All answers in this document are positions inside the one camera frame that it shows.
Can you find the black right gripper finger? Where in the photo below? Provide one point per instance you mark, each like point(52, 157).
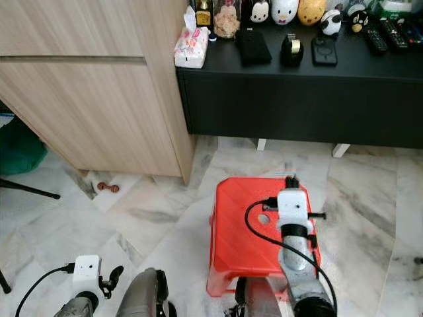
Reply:
point(295, 179)
point(288, 179)

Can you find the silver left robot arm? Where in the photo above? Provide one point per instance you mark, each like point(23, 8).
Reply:
point(76, 308)

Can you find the silver left robot leg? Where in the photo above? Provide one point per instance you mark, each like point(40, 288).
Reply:
point(142, 296)

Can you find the silver robot leg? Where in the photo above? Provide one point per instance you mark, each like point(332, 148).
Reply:
point(142, 296)
point(258, 300)

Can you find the black low console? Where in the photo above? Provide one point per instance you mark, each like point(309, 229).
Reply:
point(297, 99)

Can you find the red plastic stool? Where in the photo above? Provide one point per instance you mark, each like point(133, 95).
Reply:
point(241, 251)

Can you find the small brown dumbbell toy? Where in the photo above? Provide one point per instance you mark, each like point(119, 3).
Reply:
point(108, 187)

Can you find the silver right robot leg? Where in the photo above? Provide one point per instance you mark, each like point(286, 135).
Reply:
point(258, 300)

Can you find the black tripod legs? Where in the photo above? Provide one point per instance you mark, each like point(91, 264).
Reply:
point(30, 189)

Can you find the green round seat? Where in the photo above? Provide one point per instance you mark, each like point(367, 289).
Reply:
point(21, 150)

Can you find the black tape dispenser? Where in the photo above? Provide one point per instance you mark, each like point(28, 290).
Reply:
point(291, 51)

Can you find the black phone case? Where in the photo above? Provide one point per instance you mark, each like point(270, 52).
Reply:
point(324, 51)

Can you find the black flat pouch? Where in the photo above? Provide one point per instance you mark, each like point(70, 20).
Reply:
point(253, 47)

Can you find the black and white figurine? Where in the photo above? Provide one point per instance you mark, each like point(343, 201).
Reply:
point(331, 23)

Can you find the black remote control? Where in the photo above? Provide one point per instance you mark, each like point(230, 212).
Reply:
point(375, 39)
point(411, 33)
point(394, 34)

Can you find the pink tissue pack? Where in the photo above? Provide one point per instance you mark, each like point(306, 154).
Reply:
point(190, 47)

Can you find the white round plush toy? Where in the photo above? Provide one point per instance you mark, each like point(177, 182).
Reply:
point(284, 11)

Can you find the yellow round plush toy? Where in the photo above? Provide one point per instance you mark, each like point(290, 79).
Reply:
point(312, 11)

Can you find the red lidded snack jar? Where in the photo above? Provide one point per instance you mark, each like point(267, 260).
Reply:
point(227, 21)

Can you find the black mouse plush toy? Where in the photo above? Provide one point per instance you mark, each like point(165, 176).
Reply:
point(260, 12)

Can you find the small black figurine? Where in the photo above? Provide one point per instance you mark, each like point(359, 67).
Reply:
point(357, 19)

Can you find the gold and blue trophy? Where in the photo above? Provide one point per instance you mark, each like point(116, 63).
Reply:
point(203, 14)

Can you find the light wood cabinet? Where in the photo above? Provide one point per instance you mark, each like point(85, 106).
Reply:
point(79, 92)

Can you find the green and white box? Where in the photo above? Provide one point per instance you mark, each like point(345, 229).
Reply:
point(392, 8)

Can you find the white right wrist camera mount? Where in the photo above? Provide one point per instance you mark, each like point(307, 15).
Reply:
point(293, 206)

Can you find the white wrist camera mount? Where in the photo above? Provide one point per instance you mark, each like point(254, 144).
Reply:
point(293, 206)
point(86, 274)

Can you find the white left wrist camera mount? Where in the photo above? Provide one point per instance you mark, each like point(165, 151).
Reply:
point(86, 274)

